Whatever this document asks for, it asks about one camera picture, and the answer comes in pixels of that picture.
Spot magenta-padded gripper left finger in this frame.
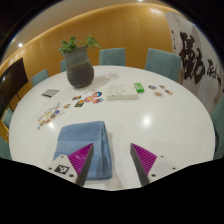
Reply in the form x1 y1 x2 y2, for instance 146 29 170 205
46 143 95 187

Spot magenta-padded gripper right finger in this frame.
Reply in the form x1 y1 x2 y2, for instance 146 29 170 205
129 143 180 187

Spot blue folded towel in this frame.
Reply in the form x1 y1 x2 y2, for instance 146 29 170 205
52 120 114 182

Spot colourful sticker sheet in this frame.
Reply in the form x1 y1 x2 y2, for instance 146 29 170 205
36 102 67 131

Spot dark square sticker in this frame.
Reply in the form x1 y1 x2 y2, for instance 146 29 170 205
74 99 86 108

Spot white flat box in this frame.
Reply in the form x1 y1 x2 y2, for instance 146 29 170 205
106 83 140 102

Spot small green box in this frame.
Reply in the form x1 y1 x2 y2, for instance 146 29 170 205
133 82 145 94

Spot grey flat rectangular panel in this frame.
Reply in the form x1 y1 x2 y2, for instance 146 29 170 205
40 88 61 99

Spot potted plant in grey pot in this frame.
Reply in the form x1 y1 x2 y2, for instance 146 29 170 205
58 34 102 90

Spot black television screen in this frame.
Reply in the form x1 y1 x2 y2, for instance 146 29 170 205
0 57 29 116

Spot teal upholstered chairs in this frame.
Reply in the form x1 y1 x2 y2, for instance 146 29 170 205
0 47 224 161

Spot white calligraphy folding screen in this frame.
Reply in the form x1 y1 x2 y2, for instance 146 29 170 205
164 11 224 114

